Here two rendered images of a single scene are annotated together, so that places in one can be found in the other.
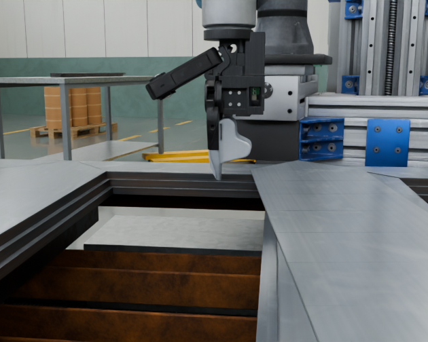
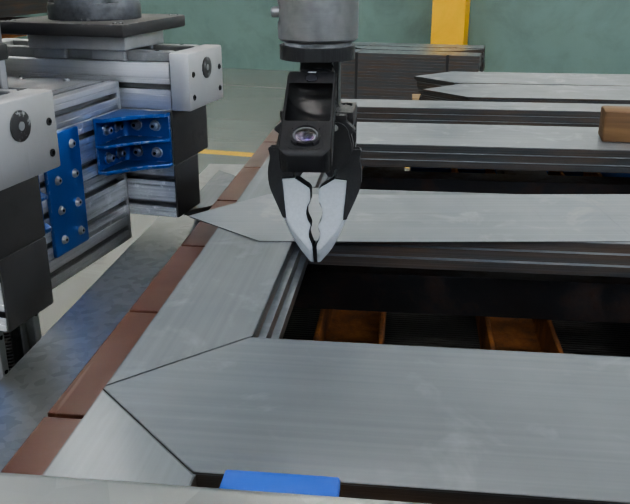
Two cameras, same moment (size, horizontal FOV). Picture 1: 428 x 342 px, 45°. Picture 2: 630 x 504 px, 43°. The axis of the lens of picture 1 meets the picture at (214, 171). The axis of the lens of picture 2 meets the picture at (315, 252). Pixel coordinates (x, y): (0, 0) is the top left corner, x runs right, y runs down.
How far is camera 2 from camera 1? 107 cm
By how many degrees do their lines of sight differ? 86
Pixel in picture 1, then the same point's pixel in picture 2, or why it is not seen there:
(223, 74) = not seen: hidden behind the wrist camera
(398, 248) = (574, 211)
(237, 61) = not seen: hidden behind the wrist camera
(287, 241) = (583, 238)
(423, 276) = (629, 212)
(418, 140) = (84, 152)
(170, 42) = not seen: outside the picture
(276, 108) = (38, 153)
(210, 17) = (348, 29)
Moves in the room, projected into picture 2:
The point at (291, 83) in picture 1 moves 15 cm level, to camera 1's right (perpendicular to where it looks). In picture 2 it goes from (47, 105) to (83, 84)
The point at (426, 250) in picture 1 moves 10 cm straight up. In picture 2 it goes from (574, 206) to (583, 125)
